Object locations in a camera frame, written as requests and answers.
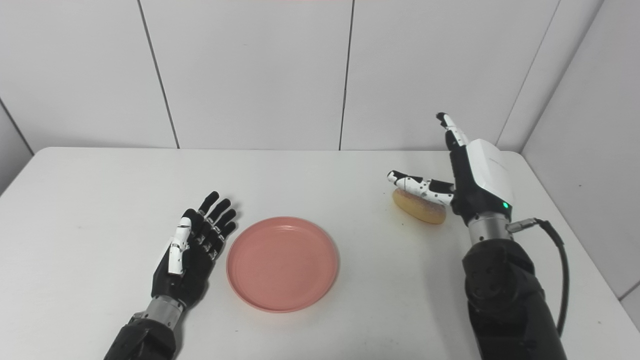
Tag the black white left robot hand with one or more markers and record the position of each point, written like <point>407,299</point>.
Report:
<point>187,272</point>

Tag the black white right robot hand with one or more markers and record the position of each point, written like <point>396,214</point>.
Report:
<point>487,172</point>

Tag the golden bread roll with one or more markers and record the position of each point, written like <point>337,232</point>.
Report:
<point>420,210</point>

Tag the pink round plate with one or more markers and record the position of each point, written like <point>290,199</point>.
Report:
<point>282,265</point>

